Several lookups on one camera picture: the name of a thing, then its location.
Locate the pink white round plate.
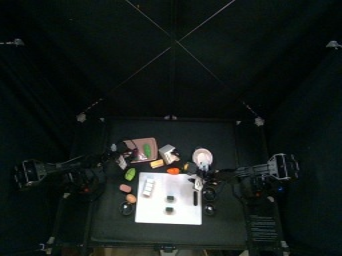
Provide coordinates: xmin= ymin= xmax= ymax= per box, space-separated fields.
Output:
xmin=191 ymin=147 xmax=215 ymax=166

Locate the small black bowl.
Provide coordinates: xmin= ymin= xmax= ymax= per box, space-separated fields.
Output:
xmin=200 ymin=187 xmax=219 ymax=202
xmin=119 ymin=201 xmax=135 ymax=217
xmin=202 ymin=203 xmax=218 ymax=217

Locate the green toy leaf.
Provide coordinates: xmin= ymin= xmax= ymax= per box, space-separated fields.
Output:
xmin=123 ymin=167 xmax=137 ymax=182

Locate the white grey toy box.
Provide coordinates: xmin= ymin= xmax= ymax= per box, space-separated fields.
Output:
xmin=158 ymin=143 xmax=182 ymax=166

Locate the white rice sushi piece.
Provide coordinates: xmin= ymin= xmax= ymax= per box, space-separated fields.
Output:
xmin=140 ymin=178 xmax=158 ymax=198

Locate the pink toy sushi piece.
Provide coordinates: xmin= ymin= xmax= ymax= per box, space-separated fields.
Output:
xmin=117 ymin=183 xmax=133 ymax=194

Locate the white square tray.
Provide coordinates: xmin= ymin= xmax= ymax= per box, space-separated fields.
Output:
xmin=133 ymin=171 xmax=204 ymax=226

